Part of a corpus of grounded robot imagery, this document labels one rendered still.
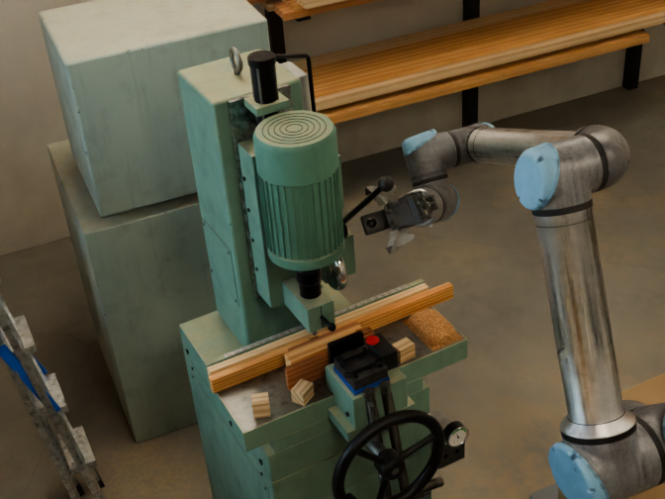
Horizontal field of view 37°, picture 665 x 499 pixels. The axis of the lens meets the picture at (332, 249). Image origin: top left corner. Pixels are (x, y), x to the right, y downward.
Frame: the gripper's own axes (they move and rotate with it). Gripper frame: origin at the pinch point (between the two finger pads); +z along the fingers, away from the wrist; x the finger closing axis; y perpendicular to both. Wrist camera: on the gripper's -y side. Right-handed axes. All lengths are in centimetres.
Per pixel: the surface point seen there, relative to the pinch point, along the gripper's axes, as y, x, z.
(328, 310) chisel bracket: -21.3, 14.9, -4.3
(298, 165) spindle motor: -2.8, -15.5, 18.1
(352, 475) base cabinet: -37, 56, -14
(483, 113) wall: -70, -46, -306
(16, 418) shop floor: -192, 16, -59
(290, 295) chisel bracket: -29.6, 8.7, -4.5
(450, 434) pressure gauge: -14, 54, -27
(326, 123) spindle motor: 1.9, -22.6, 9.0
